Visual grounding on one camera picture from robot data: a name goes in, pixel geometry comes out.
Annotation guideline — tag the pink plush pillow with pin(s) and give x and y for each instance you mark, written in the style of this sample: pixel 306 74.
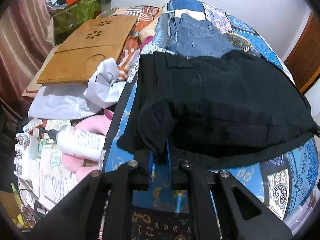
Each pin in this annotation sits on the pink plush pillow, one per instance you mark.
pixel 82 166

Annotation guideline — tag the black pants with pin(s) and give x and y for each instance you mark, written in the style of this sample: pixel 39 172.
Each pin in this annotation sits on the black pants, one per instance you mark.
pixel 238 109

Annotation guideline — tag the wooden door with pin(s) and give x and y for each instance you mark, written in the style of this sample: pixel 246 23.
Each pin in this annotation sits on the wooden door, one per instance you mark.
pixel 303 61

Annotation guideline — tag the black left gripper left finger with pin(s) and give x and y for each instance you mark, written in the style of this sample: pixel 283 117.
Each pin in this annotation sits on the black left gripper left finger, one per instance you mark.
pixel 100 205

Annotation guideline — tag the wooden lap desk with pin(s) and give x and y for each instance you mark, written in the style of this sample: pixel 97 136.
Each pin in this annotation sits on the wooden lap desk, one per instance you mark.
pixel 77 58

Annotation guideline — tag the white lotion pump bottle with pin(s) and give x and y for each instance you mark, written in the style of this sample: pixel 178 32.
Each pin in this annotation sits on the white lotion pump bottle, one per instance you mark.
pixel 76 142

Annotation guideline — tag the blue patchwork bedspread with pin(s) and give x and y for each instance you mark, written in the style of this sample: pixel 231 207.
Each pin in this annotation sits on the blue patchwork bedspread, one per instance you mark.
pixel 282 183

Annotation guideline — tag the white plastic bag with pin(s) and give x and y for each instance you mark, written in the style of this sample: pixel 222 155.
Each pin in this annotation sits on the white plastic bag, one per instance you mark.
pixel 73 102

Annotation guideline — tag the blue folded jeans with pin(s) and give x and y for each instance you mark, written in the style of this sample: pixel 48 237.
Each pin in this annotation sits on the blue folded jeans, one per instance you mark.
pixel 193 38

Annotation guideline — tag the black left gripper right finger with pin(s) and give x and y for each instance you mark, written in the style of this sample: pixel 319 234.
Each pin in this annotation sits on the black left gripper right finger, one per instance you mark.
pixel 220 207

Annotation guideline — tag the striped maroon curtain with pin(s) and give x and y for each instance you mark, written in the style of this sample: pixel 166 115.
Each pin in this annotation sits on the striped maroon curtain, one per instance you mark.
pixel 26 40

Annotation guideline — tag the green cardboard box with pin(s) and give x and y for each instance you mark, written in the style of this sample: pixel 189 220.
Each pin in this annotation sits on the green cardboard box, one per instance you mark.
pixel 75 15

